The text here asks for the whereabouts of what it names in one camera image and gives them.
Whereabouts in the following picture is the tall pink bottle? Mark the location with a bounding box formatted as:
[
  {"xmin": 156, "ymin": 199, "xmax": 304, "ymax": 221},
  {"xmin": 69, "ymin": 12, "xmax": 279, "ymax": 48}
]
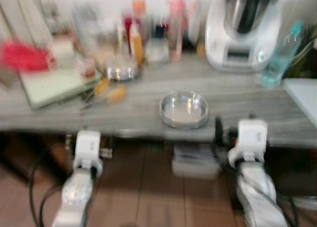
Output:
[{"xmin": 167, "ymin": 0, "xmax": 186, "ymax": 62}]

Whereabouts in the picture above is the large steel bowl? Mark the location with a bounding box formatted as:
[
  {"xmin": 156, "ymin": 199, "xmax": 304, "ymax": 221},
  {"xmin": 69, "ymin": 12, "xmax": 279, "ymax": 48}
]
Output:
[{"xmin": 159, "ymin": 90, "xmax": 210, "ymax": 130}]

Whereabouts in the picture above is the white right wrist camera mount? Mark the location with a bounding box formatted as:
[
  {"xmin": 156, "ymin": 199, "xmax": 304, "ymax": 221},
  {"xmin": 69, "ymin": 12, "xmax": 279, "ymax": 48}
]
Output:
[{"xmin": 236, "ymin": 118, "xmax": 268, "ymax": 161}]

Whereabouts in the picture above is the pale green cutting board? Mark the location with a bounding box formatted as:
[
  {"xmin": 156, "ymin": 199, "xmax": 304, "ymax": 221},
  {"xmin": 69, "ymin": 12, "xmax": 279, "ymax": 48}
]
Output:
[{"xmin": 19, "ymin": 65, "xmax": 98, "ymax": 110}]

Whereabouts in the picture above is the small cup with red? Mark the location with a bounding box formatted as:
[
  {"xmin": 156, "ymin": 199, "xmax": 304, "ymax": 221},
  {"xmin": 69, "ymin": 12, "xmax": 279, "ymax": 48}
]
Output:
[{"xmin": 76, "ymin": 57, "xmax": 98, "ymax": 80}]

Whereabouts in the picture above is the grey plastic storage box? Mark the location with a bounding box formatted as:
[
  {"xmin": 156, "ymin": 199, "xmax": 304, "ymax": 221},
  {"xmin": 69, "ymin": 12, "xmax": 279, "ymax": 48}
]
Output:
[{"xmin": 171, "ymin": 142, "xmax": 222, "ymax": 180}]

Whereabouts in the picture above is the yellow sauce bottle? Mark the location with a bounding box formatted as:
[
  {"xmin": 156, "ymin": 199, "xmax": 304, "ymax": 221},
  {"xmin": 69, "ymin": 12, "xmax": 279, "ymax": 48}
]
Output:
[{"xmin": 128, "ymin": 21, "xmax": 145, "ymax": 65}]

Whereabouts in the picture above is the teal plastic water bottle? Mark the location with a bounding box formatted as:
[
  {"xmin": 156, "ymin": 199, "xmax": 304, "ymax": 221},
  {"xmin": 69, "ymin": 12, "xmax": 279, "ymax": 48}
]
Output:
[{"xmin": 261, "ymin": 21, "xmax": 305, "ymax": 87}]

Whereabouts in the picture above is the white mug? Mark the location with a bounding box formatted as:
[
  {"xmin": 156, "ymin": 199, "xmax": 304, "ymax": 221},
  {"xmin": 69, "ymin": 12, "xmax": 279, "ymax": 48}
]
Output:
[{"xmin": 49, "ymin": 36, "xmax": 76, "ymax": 70}]

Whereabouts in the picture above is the white kitchen food processor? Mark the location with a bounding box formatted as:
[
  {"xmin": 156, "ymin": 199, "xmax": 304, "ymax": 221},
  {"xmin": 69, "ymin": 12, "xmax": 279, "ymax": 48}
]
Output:
[{"xmin": 204, "ymin": 0, "xmax": 284, "ymax": 73}]

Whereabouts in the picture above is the long orange handled utensil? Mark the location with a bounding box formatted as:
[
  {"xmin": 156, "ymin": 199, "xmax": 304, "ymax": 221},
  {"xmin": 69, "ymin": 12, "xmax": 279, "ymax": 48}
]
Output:
[{"xmin": 79, "ymin": 85, "xmax": 128, "ymax": 113}]

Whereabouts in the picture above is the clear glass jar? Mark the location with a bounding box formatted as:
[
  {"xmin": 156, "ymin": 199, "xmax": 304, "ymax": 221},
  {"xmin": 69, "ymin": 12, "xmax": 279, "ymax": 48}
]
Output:
[{"xmin": 146, "ymin": 36, "xmax": 170, "ymax": 65}]

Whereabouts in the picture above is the short orange handled utensil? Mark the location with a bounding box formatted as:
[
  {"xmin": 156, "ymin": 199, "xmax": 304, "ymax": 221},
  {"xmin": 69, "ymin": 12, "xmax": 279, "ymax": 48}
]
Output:
[{"xmin": 93, "ymin": 77, "xmax": 110, "ymax": 97}]

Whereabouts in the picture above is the red cloth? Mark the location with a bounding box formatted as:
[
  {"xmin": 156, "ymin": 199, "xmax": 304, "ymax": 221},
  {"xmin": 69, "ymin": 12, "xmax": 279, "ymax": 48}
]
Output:
[{"xmin": 0, "ymin": 38, "xmax": 51, "ymax": 73}]

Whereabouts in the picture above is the small steel bowl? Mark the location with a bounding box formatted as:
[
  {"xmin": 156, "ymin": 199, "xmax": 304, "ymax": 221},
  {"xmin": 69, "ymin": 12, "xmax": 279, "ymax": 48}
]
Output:
[{"xmin": 104, "ymin": 57, "xmax": 141, "ymax": 82}]

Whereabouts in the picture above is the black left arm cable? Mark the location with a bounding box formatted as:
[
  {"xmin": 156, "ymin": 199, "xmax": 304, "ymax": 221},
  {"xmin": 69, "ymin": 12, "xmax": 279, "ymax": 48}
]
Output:
[{"xmin": 27, "ymin": 155, "xmax": 62, "ymax": 227}]

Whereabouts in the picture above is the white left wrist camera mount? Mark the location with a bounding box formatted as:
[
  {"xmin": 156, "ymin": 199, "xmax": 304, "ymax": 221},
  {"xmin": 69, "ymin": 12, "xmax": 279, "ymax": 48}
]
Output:
[{"xmin": 73, "ymin": 130, "xmax": 103, "ymax": 171}]

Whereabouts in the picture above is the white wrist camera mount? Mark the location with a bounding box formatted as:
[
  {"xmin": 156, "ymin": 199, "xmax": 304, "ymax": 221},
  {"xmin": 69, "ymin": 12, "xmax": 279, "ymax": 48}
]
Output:
[
  {"xmin": 236, "ymin": 118, "xmax": 268, "ymax": 161},
  {"xmin": 73, "ymin": 130, "xmax": 103, "ymax": 171}
]

